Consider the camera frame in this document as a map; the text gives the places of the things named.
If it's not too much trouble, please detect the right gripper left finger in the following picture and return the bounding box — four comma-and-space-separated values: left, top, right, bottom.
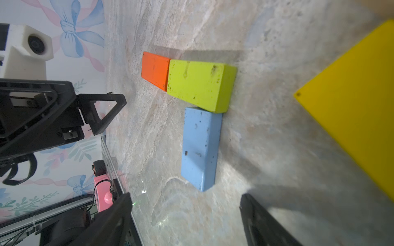
71, 193, 132, 246

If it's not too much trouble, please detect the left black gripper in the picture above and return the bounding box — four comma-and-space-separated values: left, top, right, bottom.
1, 79, 127, 159

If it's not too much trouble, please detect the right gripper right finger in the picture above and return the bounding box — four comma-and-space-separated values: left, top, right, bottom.
240, 193, 302, 246

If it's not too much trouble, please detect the orange block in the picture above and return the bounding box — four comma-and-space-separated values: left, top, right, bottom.
141, 52, 171, 92

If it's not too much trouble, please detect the light blue block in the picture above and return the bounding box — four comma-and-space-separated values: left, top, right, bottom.
181, 107, 223, 192

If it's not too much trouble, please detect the green block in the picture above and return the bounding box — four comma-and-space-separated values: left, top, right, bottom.
167, 59, 237, 113

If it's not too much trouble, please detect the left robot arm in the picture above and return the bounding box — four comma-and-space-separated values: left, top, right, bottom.
1, 79, 127, 186

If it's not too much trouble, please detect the pink alarm clock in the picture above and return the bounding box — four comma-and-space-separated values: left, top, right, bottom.
93, 174, 114, 212

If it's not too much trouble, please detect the orange black tape measure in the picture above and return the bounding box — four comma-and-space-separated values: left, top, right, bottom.
92, 160, 107, 177

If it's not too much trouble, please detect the yellow block upper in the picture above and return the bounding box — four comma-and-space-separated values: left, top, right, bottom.
294, 20, 394, 198

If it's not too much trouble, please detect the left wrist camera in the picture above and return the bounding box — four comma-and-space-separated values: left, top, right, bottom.
1, 23, 54, 80

